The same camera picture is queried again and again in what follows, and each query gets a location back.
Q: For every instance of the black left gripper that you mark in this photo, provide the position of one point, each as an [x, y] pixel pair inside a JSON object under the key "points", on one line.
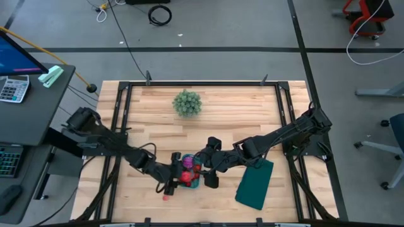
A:
{"points": [[175, 164]]}

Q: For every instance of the pink toy strawberry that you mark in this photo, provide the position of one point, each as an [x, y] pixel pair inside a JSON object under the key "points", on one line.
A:
{"points": [[166, 198]]}

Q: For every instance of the teal tupperware container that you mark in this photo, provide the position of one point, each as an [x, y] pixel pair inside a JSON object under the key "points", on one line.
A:
{"points": [[198, 183]]}

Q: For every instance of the black aluminium table frame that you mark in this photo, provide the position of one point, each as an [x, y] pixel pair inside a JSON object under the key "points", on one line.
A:
{"points": [[205, 84]]}

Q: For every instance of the green artificial plant ball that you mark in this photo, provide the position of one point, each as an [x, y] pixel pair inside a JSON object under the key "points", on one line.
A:
{"points": [[187, 103]]}

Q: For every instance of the grey table foot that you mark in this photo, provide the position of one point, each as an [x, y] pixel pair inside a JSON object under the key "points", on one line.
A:
{"points": [[378, 92]]}

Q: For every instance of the grey calculator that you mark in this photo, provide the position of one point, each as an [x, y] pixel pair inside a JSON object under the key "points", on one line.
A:
{"points": [[13, 89]]}

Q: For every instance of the red and black cart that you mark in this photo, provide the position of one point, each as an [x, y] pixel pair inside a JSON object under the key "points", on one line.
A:
{"points": [[366, 15]]}

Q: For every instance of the mint green stapler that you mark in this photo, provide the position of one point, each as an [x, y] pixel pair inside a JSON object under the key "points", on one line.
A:
{"points": [[50, 76]]}

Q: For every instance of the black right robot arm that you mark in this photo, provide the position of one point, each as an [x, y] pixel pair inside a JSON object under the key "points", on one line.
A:
{"points": [[277, 138]]}

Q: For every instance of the purple striped toy onion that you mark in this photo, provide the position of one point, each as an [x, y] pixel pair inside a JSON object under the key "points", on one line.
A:
{"points": [[188, 162]]}

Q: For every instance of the backlit keyboard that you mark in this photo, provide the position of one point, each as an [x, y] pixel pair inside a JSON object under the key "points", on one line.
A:
{"points": [[9, 160]]}

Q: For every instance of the blue office chair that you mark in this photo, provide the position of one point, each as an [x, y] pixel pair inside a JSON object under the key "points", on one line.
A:
{"points": [[398, 132]]}

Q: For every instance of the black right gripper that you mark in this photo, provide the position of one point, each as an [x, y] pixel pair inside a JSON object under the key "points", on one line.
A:
{"points": [[213, 157]]}

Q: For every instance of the computer monitor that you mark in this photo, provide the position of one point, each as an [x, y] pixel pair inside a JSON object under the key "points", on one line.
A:
{"points": [[15, 56]]}

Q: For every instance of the black computer mouse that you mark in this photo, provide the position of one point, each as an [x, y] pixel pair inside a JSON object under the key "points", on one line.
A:
{"points": [[9, 197]]}

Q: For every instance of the grey flat box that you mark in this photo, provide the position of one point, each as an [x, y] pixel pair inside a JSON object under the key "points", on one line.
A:
{"points": [[64, 167]]}

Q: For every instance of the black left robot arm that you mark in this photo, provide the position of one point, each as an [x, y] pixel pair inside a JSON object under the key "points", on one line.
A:
{"points": [[94, 129]]}

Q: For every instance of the dark grey desk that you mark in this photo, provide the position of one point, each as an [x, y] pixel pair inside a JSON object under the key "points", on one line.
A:
{"points": [[34, 116]]}

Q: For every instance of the red ribbed toy pepper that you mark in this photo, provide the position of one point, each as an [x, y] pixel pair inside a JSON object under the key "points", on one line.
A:
{"points": [[184, 177]]}

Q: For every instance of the dark green cloth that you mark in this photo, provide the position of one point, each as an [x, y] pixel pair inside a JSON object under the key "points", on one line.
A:
{"points": [[254, 184]]}

